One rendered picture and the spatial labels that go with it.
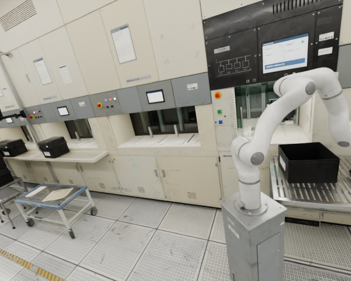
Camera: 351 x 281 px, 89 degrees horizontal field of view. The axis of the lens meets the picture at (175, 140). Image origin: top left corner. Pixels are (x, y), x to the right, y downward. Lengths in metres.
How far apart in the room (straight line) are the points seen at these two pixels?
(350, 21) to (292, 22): 0.32
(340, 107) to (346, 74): 0.51
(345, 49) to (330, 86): 0.56
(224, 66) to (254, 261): 1.40
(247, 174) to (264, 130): 0.26
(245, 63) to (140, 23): 1.01
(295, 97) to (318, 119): 0.73
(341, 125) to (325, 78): 0.27
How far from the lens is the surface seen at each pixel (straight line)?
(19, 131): 5.17
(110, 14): 2.19
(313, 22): 1.69
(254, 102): 2.60
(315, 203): 1.35
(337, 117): 1.28
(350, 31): 1.75
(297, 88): 1.01
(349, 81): 1.75
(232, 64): 1.66
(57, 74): 2.87
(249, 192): 1.13
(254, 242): 1.23
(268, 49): 1.65
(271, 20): 1.67
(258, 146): 0.98
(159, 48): 1.87
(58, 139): 3.14
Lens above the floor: 1.58
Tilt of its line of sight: 19 degrees down
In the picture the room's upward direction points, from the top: 11 degrees counter-clockwise
